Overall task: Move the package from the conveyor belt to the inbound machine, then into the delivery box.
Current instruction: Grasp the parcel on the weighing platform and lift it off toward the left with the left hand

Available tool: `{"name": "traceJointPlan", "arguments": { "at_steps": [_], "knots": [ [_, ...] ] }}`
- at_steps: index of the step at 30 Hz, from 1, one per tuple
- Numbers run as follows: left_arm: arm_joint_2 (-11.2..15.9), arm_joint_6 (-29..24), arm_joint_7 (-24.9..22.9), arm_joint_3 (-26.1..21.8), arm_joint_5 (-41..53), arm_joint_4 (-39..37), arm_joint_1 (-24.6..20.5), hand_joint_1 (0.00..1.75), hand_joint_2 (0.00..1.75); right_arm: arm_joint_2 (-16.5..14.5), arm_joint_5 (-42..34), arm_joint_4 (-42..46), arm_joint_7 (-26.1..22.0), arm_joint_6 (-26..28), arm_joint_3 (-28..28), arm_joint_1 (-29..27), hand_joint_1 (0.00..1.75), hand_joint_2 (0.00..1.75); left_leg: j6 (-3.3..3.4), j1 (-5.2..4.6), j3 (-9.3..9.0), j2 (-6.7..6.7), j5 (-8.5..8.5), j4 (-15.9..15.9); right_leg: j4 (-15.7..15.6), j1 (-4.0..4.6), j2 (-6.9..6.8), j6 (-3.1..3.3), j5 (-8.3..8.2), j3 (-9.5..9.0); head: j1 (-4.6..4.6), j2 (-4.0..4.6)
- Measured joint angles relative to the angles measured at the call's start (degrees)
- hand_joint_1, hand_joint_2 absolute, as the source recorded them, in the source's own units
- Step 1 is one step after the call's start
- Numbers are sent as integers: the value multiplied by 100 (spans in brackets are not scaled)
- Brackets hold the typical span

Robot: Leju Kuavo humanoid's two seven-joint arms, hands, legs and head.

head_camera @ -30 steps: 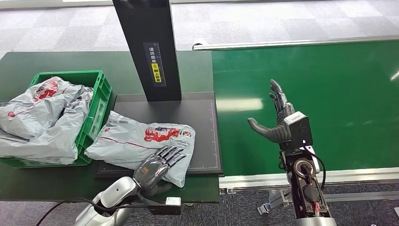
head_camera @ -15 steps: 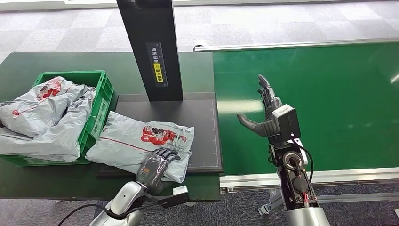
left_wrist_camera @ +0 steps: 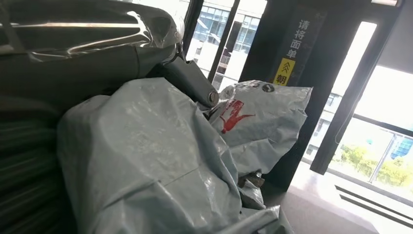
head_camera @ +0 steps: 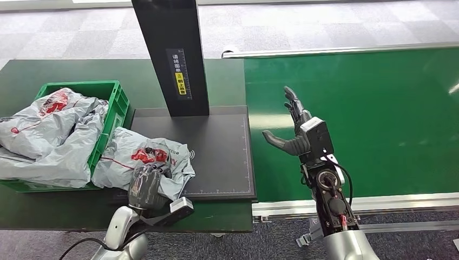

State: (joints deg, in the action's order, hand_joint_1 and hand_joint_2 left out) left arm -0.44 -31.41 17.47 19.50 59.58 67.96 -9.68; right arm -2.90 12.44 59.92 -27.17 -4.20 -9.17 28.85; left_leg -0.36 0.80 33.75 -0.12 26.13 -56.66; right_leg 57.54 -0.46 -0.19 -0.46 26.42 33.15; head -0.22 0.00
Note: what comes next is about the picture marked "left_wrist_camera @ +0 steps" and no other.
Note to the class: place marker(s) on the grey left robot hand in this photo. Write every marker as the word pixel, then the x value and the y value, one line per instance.
pixel 80 64

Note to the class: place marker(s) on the black inbound scanner machine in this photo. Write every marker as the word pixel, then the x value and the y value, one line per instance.
pixel 258 48

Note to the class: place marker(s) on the grey poly mailer package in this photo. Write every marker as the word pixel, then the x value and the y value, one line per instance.
pixel 145 155

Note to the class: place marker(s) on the black and yellow label sticker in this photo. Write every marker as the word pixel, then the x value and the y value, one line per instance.
pixel 284 71

